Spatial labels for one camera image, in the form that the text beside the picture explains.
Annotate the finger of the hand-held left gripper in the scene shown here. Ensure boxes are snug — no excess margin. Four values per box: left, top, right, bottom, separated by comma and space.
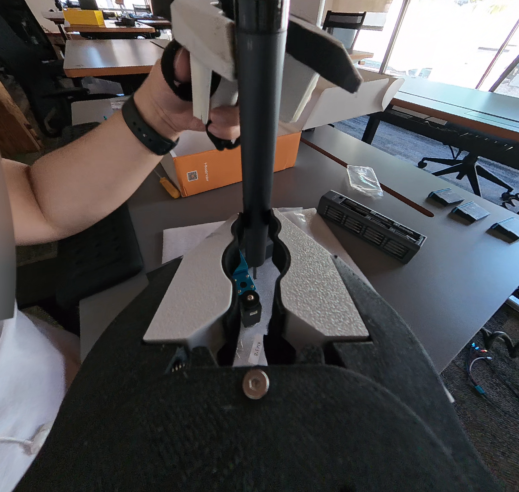
286, 13, 364, 94
170, 0, 238, 81

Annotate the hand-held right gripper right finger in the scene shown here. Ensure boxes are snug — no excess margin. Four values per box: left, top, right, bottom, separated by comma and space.
261, 209, 370, 367

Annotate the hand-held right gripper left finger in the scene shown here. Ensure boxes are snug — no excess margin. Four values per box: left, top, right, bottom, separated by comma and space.
143, 212, 249, 367

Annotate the blue servo bracket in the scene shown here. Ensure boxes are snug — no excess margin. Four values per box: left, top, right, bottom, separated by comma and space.
231, 250, 262, 327

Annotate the dark grey electric screwdriver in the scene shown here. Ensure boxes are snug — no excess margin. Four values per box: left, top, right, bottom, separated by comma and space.
233, 0, 291, 278

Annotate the person's left forearm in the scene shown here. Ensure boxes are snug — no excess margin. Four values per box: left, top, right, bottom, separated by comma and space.
8, 110, 173, 246

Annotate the wood-edged grey desk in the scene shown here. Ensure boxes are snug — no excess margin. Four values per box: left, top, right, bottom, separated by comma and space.
62, 38, 173, 79

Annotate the orange-edged grey desk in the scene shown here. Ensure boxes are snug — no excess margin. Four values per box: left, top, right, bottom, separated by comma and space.
389, 77, 519, 144

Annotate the person's left hand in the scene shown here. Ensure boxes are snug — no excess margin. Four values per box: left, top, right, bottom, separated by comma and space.
133, 46, 242, 144

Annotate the black chair at window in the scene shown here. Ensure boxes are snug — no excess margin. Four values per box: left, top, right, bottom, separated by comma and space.
322, 9, 368, 51

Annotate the small labelled screw bag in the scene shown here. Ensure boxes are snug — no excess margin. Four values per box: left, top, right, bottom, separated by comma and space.
233, 330, 269, 368

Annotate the black vented rectangular module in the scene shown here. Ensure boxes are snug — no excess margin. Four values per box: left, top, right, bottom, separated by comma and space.
316, 189, 428, 265

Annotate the black mesh office chair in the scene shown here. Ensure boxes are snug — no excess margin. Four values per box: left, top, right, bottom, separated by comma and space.
16, 206, 145, 319

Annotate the black wrist band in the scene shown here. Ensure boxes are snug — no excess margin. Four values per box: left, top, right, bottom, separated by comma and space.
121, 93, 180, 156

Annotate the yellow box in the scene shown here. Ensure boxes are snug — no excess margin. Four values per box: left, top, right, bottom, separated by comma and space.
62, 8, 105, 26

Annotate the clear plastic bag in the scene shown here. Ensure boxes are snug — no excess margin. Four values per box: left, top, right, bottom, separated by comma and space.
346, 164, 384, 199

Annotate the large window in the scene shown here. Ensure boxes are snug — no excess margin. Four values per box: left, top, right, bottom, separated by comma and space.
328, 0, 519, 92

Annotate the orange cardboard box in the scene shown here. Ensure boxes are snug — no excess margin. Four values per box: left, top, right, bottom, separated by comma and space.
160, 52, 406, 199

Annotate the small black blue-edged part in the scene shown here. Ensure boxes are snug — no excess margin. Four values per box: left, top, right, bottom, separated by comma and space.
489, 217, 519, 244
428, 187, 465, 207
450, 201, 491, 223

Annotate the black office chair base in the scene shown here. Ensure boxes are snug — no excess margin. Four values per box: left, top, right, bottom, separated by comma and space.
418, 133, 518, 207

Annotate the black high-back office chair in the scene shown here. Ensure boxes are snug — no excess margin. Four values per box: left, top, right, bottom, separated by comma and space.
0, 0, 88, 136

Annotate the person's white shirt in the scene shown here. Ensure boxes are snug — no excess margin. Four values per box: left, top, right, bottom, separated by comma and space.
0, 303, 82, 492

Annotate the wooden panel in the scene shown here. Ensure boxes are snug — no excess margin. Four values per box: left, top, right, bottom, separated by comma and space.
0, 81, 44, 159

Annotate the yellow-handled tool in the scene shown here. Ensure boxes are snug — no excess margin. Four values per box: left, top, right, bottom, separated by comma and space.
157, 176, 182, 199

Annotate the coloured cable bundle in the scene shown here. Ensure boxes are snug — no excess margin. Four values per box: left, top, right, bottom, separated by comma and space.
465, 325, 519, 398

